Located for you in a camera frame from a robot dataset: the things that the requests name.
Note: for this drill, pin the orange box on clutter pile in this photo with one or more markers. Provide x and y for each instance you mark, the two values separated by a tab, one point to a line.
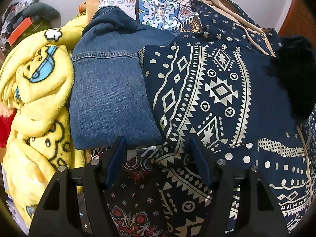
27	22

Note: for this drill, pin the folded blue denim jeans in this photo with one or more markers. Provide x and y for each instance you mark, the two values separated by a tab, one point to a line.
108	98

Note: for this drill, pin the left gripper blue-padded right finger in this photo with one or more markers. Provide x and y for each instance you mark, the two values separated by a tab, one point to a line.
242	204

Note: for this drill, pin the navy patterned hooded garment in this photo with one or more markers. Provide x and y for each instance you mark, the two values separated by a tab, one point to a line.
248	95

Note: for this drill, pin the colourful patchwork bedspread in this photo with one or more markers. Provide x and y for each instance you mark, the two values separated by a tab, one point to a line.
132	191

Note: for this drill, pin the yellow cartoon fleece blanket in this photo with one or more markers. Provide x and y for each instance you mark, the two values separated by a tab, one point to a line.
37	77

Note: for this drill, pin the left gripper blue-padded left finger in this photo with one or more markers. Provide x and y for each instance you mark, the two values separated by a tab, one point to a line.
74	203

